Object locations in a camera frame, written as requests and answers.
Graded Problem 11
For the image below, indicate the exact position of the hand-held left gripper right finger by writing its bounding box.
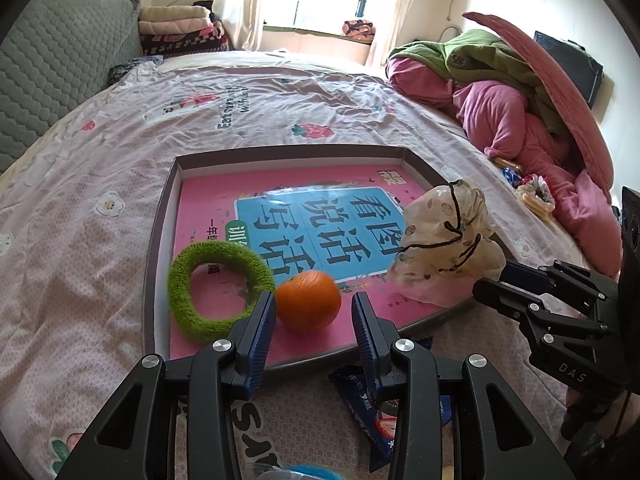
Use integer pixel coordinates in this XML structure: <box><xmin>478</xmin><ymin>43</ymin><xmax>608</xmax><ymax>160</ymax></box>
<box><xmin>351</xmin><ymin>291</ymin><xmax>576</xmax><ymax>480</ymax></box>

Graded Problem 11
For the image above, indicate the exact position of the dark blue snack packet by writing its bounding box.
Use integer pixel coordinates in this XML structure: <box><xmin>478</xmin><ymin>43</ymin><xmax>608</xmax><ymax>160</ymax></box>
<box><xmin>327</xmin><ymin>335</ymin><xmax>453</xmax><ymax>471</ymax></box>

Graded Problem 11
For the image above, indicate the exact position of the green blanket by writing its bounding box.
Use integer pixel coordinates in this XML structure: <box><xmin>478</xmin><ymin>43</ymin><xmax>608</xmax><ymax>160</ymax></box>
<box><xmin>387</xmin><ymin>29</ymin><xmax>571</xmax><ymax>138</ymax></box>

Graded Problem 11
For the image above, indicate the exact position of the beige mesh drawstring pouch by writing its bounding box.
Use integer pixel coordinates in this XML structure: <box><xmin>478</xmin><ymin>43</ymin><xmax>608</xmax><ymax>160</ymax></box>
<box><xmin>386</xmin><ymin>179</ymin><xmax>507</xmax><ymax>307</ymax></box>

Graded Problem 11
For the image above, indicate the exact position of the small yellow and blue packet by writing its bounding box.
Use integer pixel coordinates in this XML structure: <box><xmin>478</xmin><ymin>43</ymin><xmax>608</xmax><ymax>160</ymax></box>
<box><xmin>492</xmin><ymin>157</ymin><xmax>523</xmax><ymax>183</ymax></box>

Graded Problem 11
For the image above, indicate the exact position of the cream curtain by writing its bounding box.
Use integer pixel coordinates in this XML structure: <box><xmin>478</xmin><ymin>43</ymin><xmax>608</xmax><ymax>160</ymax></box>
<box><xmin>215</xmin><ymin>0</ymin><xmax>273</xmax><ymax>51</ymax></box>
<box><xmin>367</xmin><ymin>0</ymin><xmax>416</xmax><ymax>66</ymax></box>

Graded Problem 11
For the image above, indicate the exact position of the floral bag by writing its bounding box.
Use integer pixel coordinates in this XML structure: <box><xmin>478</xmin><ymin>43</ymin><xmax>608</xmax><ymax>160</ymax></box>
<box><xmin>342</xmin><ymin>19</ymin><xmax>376</xmax><ymax>43</ymax></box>

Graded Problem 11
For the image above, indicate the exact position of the grey quilted headboard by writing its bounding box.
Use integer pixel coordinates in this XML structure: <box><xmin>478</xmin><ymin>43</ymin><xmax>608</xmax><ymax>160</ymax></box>
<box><xmin>0</xmin><ymin>0</ymin><xmax>143</xmax><ymax>171</ymax></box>

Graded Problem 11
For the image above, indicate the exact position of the black television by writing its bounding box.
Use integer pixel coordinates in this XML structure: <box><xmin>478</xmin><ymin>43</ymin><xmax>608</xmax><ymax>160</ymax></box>
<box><xmin>532</xmin><ymin>30</ymin><xmax>605</xmax><ymax>111</ymax></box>

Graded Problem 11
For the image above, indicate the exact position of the dark patterned folded blanket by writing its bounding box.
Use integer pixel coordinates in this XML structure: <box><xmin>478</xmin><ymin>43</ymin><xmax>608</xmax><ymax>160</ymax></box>
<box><xmin>140</xmin><ymin>25</ymin><xmax>231</xmax><ymax>56</ymax></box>

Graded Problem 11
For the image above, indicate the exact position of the pink and blue book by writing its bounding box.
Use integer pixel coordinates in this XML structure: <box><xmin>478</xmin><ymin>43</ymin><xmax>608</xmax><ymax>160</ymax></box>
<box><xmin>167</xmin><ymin>162</ymin><xmax>481</xmax><ymax>356</ymax></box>

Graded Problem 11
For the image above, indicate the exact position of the clear bag of yellow snacks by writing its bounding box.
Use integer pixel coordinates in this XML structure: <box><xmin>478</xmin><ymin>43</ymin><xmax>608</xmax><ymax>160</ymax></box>
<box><xmin>516</xmin><ymin>174</ymin><xmax>556</xmax><ymax>218</ymax></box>

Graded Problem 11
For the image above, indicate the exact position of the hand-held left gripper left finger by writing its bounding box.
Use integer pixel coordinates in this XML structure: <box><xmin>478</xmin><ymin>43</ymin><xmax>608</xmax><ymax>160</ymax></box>
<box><xmin>55</xmin><ymin>291</ymin><xmax>278</xmax><ymax>480</ymax></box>

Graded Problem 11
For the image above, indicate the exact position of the dark cloth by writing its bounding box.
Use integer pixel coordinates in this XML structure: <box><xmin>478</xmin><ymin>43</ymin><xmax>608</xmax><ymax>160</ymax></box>
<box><xmin>109</xmin><ymin>55</ymin><xmax>163</xmax><ymax>86</ymax></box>

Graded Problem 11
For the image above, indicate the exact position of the pink quilt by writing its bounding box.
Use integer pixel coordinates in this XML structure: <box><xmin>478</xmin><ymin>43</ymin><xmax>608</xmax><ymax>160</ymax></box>
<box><xmin>387</xmin><ymin>57</ymin><xmax>623</xmax><ymax>276</ymax></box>

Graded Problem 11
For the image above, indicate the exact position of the orange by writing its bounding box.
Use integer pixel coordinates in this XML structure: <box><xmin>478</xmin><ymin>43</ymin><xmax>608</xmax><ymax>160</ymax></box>
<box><xmin>275</xmin><ymin>270</ymin><xmax>343</xmax><ymax>332</ymax></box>

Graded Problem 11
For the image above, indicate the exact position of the pink quilted pad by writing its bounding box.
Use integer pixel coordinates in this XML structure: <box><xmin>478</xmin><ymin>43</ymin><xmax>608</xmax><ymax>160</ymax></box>
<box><xmin>462</xmin><ymin>11</ymin><xmax>616</xmax><ymax>196</ymax></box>

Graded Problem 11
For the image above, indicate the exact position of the grey shallow cardboard box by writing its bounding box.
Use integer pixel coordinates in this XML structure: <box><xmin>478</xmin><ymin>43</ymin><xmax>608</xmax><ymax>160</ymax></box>
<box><xmin>142</xmin><ymin>144</ymin><xmax>506</xmax><ymax>373</ymax></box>

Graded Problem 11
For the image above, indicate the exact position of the cream folded blanket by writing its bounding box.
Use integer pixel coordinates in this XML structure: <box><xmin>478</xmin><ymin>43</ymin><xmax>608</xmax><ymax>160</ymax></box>
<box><xmin>139</xmin><ymin>6</ymin><xmax>211</xmax><ymax>23</ymax></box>

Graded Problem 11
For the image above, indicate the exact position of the red and blue snack bag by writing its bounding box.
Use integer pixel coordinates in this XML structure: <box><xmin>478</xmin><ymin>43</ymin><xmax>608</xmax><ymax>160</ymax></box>
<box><xmin>252</xmin><ymin>464</ymin><xmax>331</xmax><ymax>480</ymax></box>

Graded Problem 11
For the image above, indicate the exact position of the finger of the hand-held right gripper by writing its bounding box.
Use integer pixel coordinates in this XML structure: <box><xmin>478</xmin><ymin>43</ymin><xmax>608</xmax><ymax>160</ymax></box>
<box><xmin>472</xmin><ymin>279</ymin><xmax>612</xmax><ymax>357</ymax></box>
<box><xmin>499</xmin><ymin>259</ymin><xmax>622</xmax><ymax>320</ymax></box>

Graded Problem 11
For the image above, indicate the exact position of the green fuzzy ring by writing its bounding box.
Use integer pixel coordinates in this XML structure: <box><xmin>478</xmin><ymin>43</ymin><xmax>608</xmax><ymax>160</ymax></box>
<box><xmin>167</xmin><ymin>241</ymin><xmax>277</xmax><ymax>346</ymax></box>

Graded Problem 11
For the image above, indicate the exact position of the strawberry printed bedsheet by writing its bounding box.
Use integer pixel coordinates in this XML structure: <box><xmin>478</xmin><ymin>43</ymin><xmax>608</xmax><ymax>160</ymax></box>
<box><xmin>0</xmin><ymin>50</ymin><xmax>621</xmax><ymax>480</ymax></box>

